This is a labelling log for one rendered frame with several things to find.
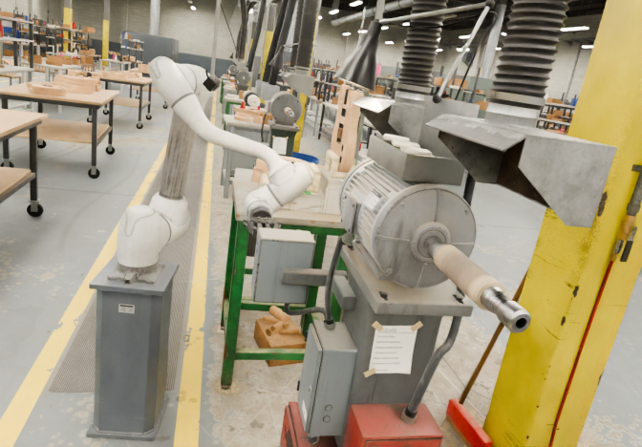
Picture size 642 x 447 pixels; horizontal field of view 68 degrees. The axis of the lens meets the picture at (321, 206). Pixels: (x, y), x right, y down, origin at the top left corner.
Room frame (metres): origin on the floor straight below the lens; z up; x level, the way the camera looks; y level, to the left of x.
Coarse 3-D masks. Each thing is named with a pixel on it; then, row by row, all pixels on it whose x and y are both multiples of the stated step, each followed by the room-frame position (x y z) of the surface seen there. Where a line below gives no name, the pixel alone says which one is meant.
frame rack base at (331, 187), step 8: (320, 168) 2.46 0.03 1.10; (328, 176) 2.29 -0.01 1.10; (320, 184) 2.35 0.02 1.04; (328, 184) 2.22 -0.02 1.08; (336, 184) 2.22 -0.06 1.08; (328, 192) 2.22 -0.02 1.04; (336, 192) 2.23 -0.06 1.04; (328, 200) 2.22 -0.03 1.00; (336, 200) 2.23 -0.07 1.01; (328, 208) 2.22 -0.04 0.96; (336, 208) 2.23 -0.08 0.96
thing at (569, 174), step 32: (448, 128) 0.95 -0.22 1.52; (480, 128) 0.87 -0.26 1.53; (512, 128) 0.88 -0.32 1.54; (480, 160) 1.07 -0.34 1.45; (512, 160) 1.05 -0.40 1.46; (544, 160) 0.77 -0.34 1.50; (576, 160) 0.78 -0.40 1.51; (608, 160) 0.80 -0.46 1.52; (544, 192) 0.77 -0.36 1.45; (576, 192) 0.79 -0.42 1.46; (576, 224) 0.79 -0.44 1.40
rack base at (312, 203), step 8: (312, 184) 2.40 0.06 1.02; (304, 192) 2.22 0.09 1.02; (312, 192) 2.24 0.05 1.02; (320, 192) 2.27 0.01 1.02; (296, 200) 2.19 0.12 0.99; (304, 200) 2.19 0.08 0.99; (312, 200) 2.20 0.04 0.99; (320, 200) 2.21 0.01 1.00; (296, 208) 2.19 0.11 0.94; (304, 208) 2.19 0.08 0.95; (312, 208) 2.20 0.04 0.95; (320, 208) 2.21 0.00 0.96
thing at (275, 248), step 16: (256, 240) 1.32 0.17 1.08; (272, 240) 1.25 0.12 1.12; (288, 240) 1.27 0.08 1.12; (304, 240) 1.28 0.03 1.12; (256, 256) 1.28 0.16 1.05; (272, 256) 1.25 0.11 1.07; (288, 256) 1.26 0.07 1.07; (304, 256) 1.27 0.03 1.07; (256, 272) 1.25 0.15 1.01; (272, 272) 1.25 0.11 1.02; (256, 288) 1.24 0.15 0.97; (272, 288) 1.26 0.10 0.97; (288, 288) 1.27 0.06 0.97; (304, 288) 1.28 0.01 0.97; (288, 304) 1.31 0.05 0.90
